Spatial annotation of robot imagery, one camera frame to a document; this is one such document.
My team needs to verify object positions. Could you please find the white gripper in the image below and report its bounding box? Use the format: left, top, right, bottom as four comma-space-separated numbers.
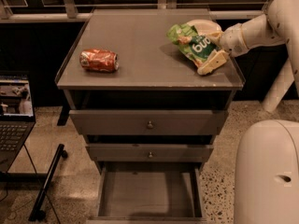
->
197, 23, 249, 76

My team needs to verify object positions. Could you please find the green rice chip bag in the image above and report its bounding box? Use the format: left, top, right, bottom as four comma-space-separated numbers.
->
166, 23, 218, 67

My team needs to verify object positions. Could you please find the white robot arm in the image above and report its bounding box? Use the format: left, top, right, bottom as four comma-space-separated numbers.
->
215, 0, 299, 224

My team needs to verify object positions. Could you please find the grey drawer cabinet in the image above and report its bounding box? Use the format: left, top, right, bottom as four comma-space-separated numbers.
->
54, 8, 247, 224

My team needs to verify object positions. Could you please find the grey middle drawer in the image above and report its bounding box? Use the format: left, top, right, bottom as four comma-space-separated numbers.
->
86, 144, 213, 162

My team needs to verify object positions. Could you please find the grey top drawer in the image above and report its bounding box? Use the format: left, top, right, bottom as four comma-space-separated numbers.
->
70, 110, 228, 135

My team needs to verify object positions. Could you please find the grey open bottom drawer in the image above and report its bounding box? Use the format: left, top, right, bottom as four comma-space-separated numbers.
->
86, 163, 207, 224

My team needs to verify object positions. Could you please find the white paper bowl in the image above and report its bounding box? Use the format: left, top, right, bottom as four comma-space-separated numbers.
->
187, 20, 221, 35

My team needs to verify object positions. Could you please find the crushed orange soda can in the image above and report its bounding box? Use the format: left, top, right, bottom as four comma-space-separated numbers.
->
79, 49, 119, 73

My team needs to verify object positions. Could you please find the metal window railing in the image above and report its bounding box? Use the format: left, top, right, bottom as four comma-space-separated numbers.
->
0, 0, 299, 24

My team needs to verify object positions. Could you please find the black laptop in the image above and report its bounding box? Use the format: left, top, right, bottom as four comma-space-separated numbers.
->
0, 71, 36, 173

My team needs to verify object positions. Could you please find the black laptop stand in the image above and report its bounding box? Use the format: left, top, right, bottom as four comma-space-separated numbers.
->
0, 143, 69, 222

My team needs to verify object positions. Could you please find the black laptop cable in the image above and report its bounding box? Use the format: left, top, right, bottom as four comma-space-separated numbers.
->
0, 144, 63, 224

